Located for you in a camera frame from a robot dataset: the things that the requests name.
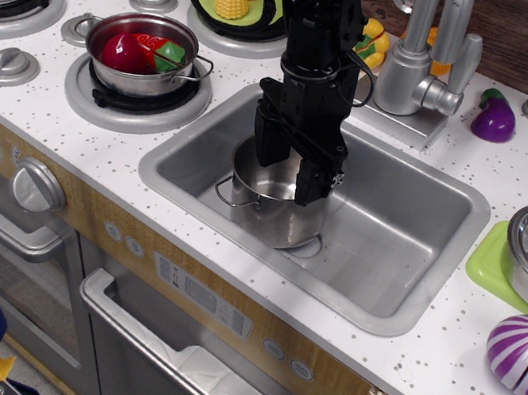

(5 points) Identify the grey oven dial knob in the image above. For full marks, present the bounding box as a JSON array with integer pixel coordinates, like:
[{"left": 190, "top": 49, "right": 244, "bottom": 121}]
[{"left": 9, "top": 157, "right": 67, "bottom": 214}]

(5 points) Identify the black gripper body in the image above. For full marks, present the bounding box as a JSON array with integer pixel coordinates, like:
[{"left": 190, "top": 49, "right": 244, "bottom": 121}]
[{"left": 258, "top": 63, "right": 359, "bottom": 170}]

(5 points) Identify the grey stove knob middle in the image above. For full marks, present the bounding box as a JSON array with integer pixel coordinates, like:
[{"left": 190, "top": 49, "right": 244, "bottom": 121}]
[{"left": 60, "top": 13, "right": 102, "bottom": 48}]

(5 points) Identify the grey toy sink basin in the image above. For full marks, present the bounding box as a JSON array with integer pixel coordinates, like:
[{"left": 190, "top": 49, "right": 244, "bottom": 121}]
[{"left": 139, "top": 85, "right": 491, "bottom": 336}]

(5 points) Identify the left stove burner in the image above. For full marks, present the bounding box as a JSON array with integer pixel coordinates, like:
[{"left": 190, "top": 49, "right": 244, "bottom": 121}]
[{"left": 0, "top": 0, "right": 66, "bottom": 40}]

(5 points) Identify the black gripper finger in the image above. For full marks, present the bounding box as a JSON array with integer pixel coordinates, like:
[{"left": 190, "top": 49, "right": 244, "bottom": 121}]
[
  {"left": 294, "top": 158, "right": 345, "bottom": 206},
  {"left": 254, "top": 105, "right": 290, "bottom": 167}
]

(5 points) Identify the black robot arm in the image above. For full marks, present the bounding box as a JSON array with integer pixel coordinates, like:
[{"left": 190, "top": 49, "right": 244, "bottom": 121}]
[{"left": 254, "top": 0, "right": 367, "bottom": 206}]

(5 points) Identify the grey stove knob front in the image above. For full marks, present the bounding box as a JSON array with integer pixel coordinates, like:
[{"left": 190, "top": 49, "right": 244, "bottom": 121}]
[{"left": 0, "top": 47, "right": 40, "bottom": 87}]

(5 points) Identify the toy oven door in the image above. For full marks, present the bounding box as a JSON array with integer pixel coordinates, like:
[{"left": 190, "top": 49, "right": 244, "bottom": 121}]
[{"left": 0, "top": 174, "right": 101, "bottom": 395}]

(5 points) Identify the steel pot on burner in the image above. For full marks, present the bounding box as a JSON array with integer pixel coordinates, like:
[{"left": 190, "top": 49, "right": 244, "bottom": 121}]
[{"left": 85, "top": 12, "right": 213, "bottom": 98}]

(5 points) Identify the green toy mat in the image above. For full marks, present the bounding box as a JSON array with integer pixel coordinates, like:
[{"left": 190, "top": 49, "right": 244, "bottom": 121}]
[{"left": 465, "top": 220, "right": 528, "bottom": 314}]

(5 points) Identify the purple toy eggplant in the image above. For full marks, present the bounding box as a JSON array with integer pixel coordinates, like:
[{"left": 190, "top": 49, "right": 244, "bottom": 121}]
[{"left": 470, "top": 88, "right": 516, "bottom": 143}]

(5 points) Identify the red toy pepper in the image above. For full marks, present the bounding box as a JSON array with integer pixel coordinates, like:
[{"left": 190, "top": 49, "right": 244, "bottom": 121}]
[{"left": 101, "top": 32, "right": 148, "bottom": 75}]

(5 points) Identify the toy burger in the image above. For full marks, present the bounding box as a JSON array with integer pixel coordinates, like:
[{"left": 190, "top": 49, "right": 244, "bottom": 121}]
[{"left": 354, "top": 18, "right": 391, "bottom": 69}]

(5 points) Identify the toy dishwasher door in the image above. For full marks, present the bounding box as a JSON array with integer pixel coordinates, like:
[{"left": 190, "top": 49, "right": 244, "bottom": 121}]
[{"left": 79, "top": 243, "right": 293, "bottom": 395}]

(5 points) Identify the front right stove burner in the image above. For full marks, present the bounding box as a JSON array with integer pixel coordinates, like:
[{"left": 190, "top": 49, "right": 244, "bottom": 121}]
[{"left": 64, "top": 54, "right": 212, "bottom": 134}]

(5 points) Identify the purple striped toy onion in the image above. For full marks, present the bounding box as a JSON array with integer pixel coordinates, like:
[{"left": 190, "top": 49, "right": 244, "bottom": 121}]
[{"left": 479, "top": 308, "right": 528, "bottom": 395}]

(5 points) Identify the red green toy vegetable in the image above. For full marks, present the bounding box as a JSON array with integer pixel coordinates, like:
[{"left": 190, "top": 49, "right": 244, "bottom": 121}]
[{"left": 133, "top": 33, "right": 187, "bottom": 73}]

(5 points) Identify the light green toy plate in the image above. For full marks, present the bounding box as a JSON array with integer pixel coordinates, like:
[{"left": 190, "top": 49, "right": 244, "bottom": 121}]
[{"left": 199, "top": 0, "right": 264, "bottom": 27}]

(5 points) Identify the silver toy faucet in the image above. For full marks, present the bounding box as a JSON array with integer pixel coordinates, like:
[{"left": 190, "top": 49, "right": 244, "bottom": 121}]
[{"left": 352, "top": 0, "right": 483, "bottom": 151}]

